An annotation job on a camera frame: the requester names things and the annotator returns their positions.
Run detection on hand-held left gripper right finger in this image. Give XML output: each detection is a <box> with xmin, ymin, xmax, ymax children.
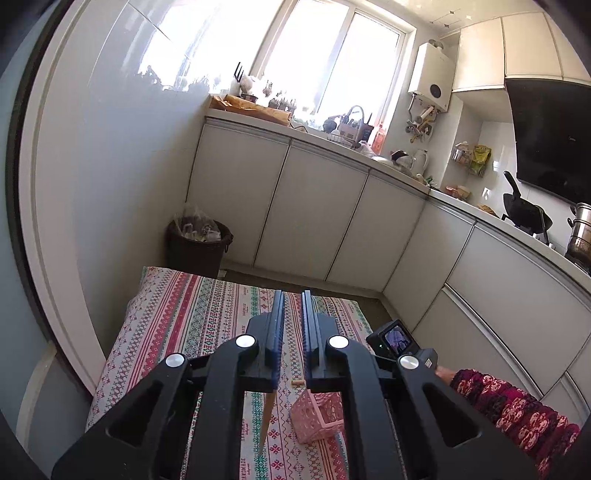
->
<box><xmin>301</xmin><ymin>290</ymin><xmax>539</xmax><ymax>480</ymax></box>

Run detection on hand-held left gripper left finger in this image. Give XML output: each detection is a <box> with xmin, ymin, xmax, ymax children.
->
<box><xmin>51</xmin><ymin>290</ymin><xmax>287</xmax><ymax>480</ymax></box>

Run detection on pink perforated basket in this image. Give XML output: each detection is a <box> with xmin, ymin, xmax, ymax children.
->
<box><xmin>289</xmin><ymin>390</ymin><xmax>346</xmax><ymax>445</ymax></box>

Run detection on person's right forearm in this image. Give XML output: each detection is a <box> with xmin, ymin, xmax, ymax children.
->
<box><xmin>436</xmin><ymin>366</ymin><xmax>583</xmax><ymax>480</ymax></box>

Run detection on striped patterned tablecloth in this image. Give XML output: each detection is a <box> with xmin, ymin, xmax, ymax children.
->
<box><xmin>85</xmin><ymin>266</ymin><xmax>407</xmax><ymax>480</ymax></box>

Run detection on dark brown trash bin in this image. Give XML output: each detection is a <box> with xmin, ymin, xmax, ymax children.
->
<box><xmin>166</xmin><ymin>217</ymin><xmax>234</xmax><ymax>279</ymax></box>

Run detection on white base kitchen cabinets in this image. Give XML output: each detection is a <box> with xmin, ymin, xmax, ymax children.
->
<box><xmin>187</xmin><ymin>115</ymin><xmax>591</xmax><ymax>418</ymax></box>

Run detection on clear trash bag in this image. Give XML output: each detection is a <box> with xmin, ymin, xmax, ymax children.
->
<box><xmin>173</xmin><ymin>203</ymin><xmax>223</xmax><ymax>242</ymax></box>

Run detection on white kitchen countertop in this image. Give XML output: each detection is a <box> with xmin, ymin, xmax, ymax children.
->
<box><xmin>205</xmin><ymin>107</ymin><xmax>591</xmax><ymax>278</ymax></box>

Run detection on white kettle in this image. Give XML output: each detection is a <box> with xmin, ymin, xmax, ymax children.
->
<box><xmin>411</xmin><ymin>148</ymin><xmax>430</xmax><ymax>179</ymax></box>

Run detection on black wok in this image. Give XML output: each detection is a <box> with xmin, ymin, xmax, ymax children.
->
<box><xmin>502</xmin><ymin>171</ymin><xmax>554</xmax><ymax>232</ymax></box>

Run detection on yellow food package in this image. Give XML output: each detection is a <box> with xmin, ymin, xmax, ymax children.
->
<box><xmin>468</xmin><ymin>145</ymin><xmax>493</xmax><ymax>178</ymax></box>

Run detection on countertop utensil basket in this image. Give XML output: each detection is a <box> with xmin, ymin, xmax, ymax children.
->
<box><xmin>336</xmin><ymin>105</ymin><xmax>375</xmax><ymax>145</ymax></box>

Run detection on steel steamer pot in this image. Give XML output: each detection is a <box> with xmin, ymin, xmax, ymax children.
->
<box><xmin>564</xmin><ymin>202</ymin><xmax>591</xmax><ymax>269</ymax></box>

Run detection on water heater pipes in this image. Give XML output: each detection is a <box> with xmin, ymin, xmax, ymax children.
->
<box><xmin>406</xmin><ymin>95</ymin><xmax>437</xmax><ymax>145</ymax></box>

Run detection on brown cardboard sheet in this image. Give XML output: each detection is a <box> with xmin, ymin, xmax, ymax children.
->
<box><xmin>210</xmin><ymin>94</ymin><xmax>293</xmax><ymax>126</ymax></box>

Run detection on black range hood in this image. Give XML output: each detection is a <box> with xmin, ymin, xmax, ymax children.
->
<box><xmin>505</xmin><ymin>78</ymin><xmax>591</xmax><ymax>206</ymax></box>

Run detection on white water heater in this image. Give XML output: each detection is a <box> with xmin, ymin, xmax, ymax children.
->
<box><xmin>407</xmin><ymin>42</ymin><xmax>456</xmax><ymax>113</ymax></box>

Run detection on kitchen window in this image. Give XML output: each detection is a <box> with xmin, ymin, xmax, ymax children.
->
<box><xmin>252</xmin><ymin>0</ymin><xmax>417</xmax><ymax>131</ymax></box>

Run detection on white door frame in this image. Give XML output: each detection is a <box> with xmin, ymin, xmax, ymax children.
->
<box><xmin>17</xmin><ymin>0</ymin><xmax>132</xmax><ymax>393</ymax></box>

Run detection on white wall cabinets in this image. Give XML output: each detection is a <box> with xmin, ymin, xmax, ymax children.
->
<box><xmin>451</xmin><ymin>11</ymin><xmax>591</xmax><ymax>94</ymax></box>

